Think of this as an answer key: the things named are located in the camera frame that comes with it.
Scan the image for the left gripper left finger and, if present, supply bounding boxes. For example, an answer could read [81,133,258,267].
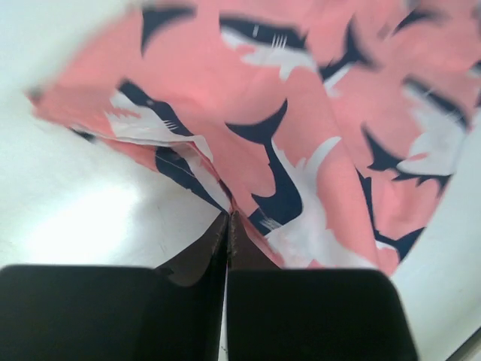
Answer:
[1,214,228,360]

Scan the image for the pink shark print shorts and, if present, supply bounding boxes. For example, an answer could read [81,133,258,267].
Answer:
[32,1,480,274]

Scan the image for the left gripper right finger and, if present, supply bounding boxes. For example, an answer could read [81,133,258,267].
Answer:
[227,213,418,360]

